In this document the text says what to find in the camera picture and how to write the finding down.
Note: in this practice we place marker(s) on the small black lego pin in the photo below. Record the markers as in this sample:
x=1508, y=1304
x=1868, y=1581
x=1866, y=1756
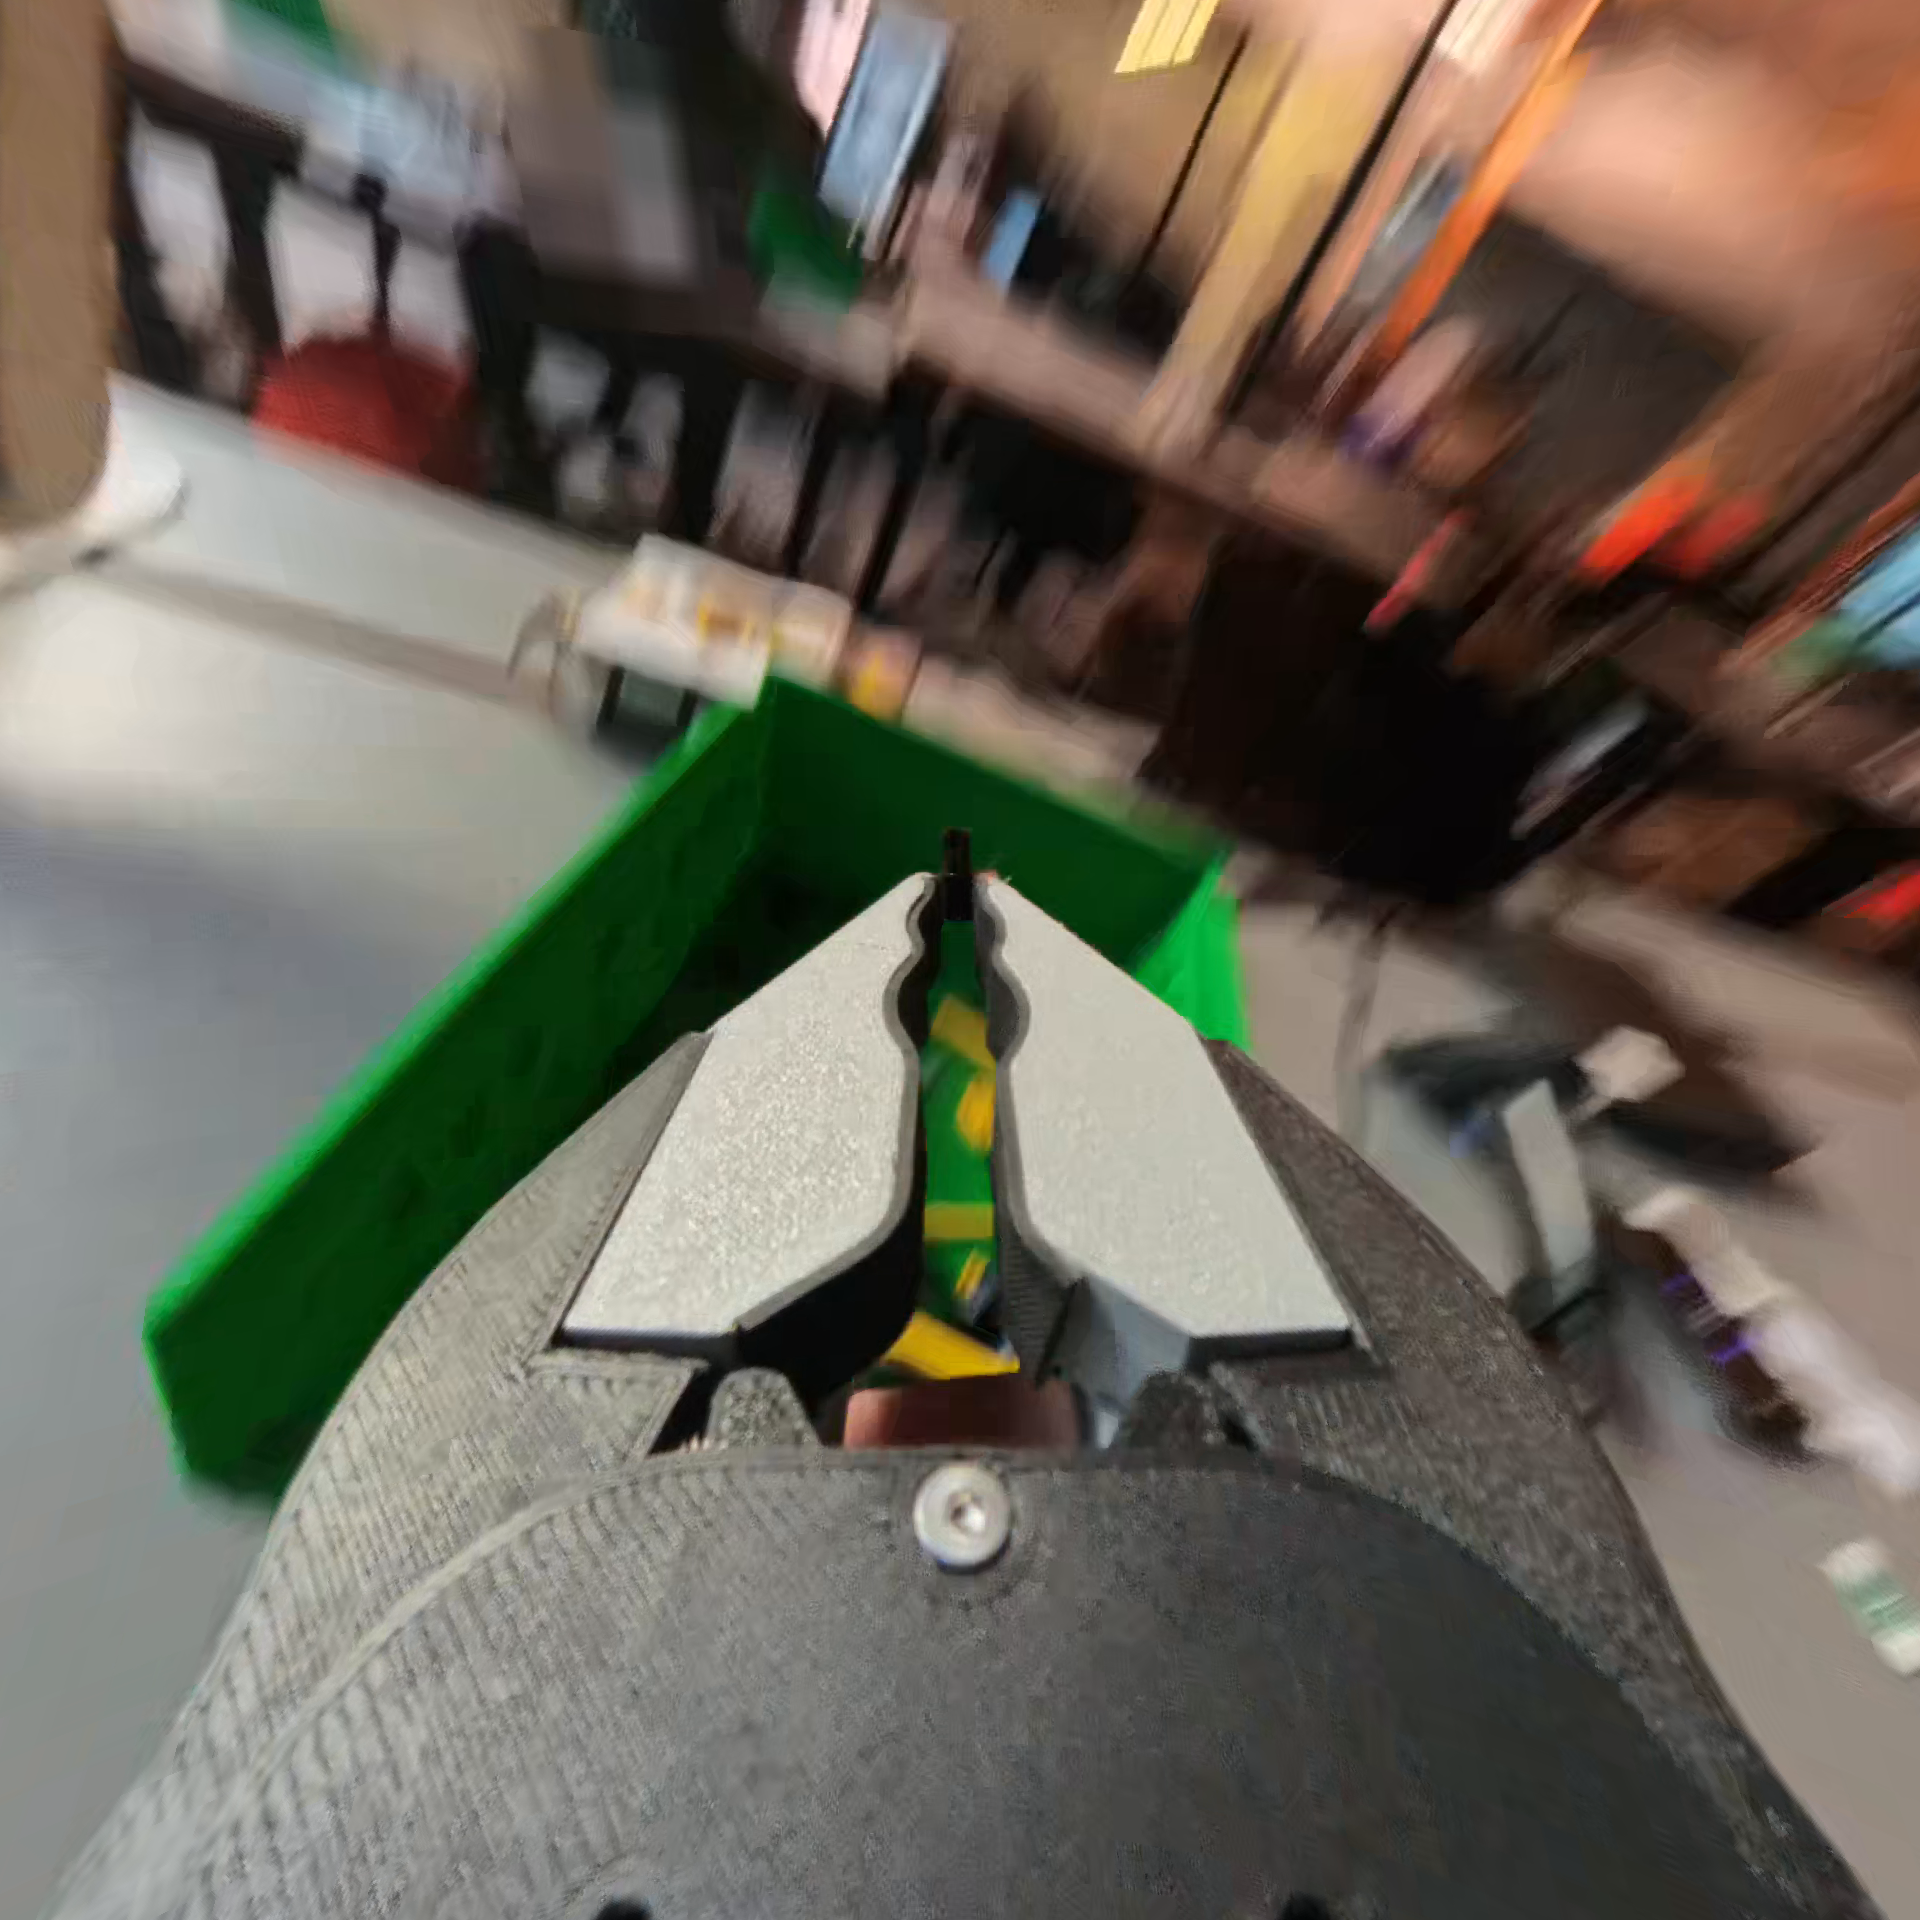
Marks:
x=958, y=865

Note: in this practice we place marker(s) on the tan post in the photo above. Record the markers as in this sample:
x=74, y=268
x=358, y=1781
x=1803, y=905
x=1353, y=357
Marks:
x=54, y=255

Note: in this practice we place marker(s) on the grey tool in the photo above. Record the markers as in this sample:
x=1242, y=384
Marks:
x=1546, y=1170

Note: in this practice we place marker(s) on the red round object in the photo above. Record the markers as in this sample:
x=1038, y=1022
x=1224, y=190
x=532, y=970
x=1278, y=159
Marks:
x=365, y=407

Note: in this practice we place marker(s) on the green plastic bin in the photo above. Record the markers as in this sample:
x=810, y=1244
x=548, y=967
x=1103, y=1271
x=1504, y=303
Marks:
x=495, y=1079

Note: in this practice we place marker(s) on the white box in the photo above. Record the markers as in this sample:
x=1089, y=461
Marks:
x=691, y=616

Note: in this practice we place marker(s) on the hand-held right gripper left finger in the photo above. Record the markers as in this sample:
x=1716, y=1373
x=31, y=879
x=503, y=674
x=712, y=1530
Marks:
x=749, y=1141

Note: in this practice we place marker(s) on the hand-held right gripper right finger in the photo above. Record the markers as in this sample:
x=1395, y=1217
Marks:
x=1152, y=1170

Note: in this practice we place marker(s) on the pile of lego pieces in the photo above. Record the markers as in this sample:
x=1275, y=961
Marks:
x=961, y=1153

